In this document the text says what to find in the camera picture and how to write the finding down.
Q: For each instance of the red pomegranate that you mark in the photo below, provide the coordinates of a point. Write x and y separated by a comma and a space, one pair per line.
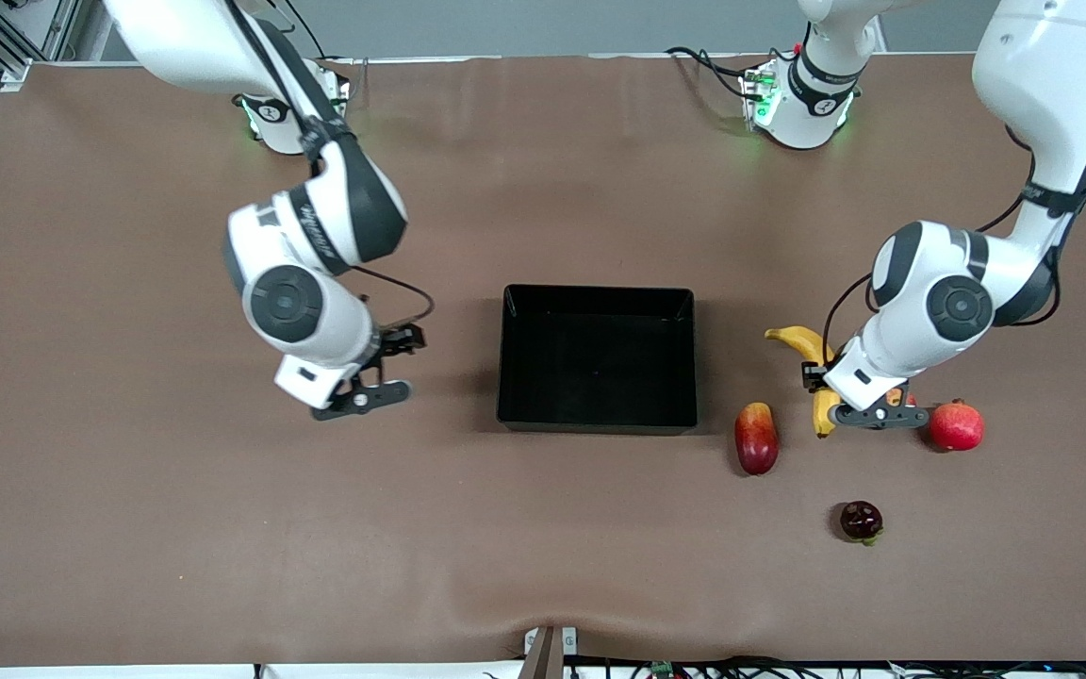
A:
956, 427

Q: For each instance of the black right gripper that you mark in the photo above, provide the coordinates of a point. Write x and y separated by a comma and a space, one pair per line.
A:
399, 339

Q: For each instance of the black plastic box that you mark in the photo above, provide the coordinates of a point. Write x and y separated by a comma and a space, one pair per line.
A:
600, 377

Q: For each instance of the yellow banana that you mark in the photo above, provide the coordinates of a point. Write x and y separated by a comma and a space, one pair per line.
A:
799, 338

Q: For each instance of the metal arm base connector block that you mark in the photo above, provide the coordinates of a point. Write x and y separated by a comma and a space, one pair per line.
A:
340, 90
758, 94

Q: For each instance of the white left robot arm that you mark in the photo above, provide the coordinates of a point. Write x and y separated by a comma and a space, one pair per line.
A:
958, 306

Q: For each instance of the red yellow apple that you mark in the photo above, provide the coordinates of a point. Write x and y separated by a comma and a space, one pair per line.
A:
896, 396

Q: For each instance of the red yellow mango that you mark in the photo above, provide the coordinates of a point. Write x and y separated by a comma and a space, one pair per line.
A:
756, 443

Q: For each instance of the brown table mat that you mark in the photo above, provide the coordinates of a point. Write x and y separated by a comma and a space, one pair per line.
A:
128, 519

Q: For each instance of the dark purple mangosteen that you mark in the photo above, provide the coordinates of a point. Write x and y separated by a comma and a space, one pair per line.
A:
861, 520

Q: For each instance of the metal table edge bracket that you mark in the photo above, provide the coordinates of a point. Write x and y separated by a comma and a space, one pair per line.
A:
548, 655

